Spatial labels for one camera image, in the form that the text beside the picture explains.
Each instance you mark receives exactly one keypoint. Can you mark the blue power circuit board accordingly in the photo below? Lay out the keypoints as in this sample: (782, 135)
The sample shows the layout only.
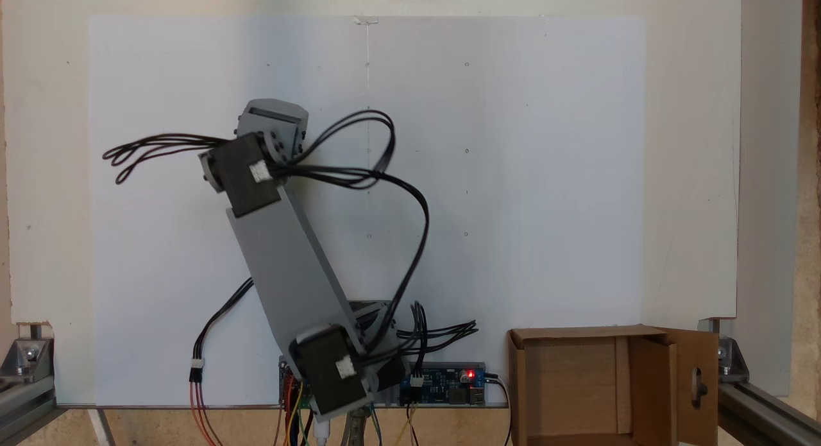
(449, 385)

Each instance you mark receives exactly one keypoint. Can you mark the clear tape piece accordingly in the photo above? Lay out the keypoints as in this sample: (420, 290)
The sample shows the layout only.
(365, 20)

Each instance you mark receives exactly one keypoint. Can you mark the metal table clamp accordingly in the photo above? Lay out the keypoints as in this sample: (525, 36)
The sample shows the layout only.
(356, 433)

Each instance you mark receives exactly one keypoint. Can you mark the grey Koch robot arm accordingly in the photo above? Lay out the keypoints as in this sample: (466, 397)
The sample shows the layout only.
(288, 266)

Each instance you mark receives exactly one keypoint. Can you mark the metal corner bracket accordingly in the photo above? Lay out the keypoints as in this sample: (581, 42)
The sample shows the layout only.
(29, 356)
(731, 359)

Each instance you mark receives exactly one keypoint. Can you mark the brown cardboard box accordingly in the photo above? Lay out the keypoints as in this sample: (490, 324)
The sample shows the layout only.
(577, 394)

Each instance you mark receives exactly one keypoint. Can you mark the aluminium frame post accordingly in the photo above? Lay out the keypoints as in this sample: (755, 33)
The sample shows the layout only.
(25, 401)
(763, 417)

